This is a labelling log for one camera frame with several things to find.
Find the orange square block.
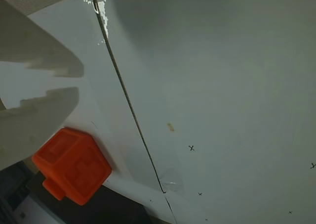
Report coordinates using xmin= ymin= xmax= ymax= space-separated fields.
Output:
xmin=31 ymin=127 xmax=113 ymax=206

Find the dark open-top box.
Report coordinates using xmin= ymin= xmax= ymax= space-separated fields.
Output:
xmin=0 ymin=159 xmax=158 ymax=224

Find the small white paper sheet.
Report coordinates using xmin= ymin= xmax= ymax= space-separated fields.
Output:
xmin=0 ymin=0 xmax=177 ymax=224

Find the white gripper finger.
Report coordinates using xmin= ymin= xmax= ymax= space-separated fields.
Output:
xmin=0 ymin=86 xmax=80 ymax=172
xmin=0 ymin=0 xmax=85 ymax=78

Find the large white paper sheet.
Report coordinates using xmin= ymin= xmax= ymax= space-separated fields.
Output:
xmin=93 ymin=0 xmax=316 ymax=224

